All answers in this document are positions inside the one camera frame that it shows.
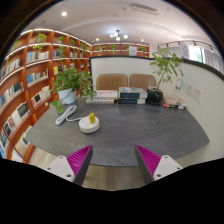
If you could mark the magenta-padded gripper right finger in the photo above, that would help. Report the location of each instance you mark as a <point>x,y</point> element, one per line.
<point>150,160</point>

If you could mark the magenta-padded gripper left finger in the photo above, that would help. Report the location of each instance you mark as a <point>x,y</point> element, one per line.
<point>78,160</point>

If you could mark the yellow charger block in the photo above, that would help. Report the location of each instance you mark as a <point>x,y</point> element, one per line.
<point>92,117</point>

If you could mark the round white power strip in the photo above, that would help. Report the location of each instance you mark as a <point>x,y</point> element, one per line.
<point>85,127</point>

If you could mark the red black spine book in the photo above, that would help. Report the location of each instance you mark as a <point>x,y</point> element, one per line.
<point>171,106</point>

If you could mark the thin dark blue book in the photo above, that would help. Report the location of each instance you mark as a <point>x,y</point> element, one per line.
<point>131,101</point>

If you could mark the thin white book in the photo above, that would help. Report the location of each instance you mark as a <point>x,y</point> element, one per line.
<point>100,101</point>

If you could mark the tall plant in black pot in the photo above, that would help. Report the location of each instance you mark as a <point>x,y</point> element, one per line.
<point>155,96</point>

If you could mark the leafy plant in white pot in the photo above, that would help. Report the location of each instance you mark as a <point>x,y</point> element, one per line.
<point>68,96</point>

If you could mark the beige cover book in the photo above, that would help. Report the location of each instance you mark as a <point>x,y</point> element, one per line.
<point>173,100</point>

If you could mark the thick dark blue book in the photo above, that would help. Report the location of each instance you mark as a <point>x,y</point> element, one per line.
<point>132,92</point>

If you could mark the thick white book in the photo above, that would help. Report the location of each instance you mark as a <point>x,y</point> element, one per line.
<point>106,94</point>

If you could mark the clear acrylic sign holder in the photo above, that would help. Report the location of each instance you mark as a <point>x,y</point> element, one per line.
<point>179,88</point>

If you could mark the tan leather chair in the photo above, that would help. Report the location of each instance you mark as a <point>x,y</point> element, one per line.
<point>111,81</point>
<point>142,81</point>

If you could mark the orange wooden bookshelf unit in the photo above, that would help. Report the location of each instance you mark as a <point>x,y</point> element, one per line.
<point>23,71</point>

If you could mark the white sign on shelf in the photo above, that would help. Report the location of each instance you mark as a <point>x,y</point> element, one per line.
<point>132,50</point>

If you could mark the white window curtain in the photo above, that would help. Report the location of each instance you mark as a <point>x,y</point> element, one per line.
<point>173,51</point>
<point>213,60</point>

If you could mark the white standing banner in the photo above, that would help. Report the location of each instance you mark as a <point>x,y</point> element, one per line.
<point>184,50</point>

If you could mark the round bulb chandelier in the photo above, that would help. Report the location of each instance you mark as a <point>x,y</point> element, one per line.
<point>117,34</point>

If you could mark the recessed ceiling lights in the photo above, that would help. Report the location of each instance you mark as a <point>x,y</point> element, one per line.
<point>64,14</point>

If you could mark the ceiling air vent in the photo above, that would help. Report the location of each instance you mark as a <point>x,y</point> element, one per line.
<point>143,8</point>

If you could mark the white wall socket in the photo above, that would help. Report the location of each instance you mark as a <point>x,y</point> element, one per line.
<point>190,89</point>
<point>198,94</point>

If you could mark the orange wall shelf unit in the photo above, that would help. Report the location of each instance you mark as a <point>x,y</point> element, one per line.
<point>106,50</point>

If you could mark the black track light rail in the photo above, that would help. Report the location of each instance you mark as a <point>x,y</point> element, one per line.
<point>186,42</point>

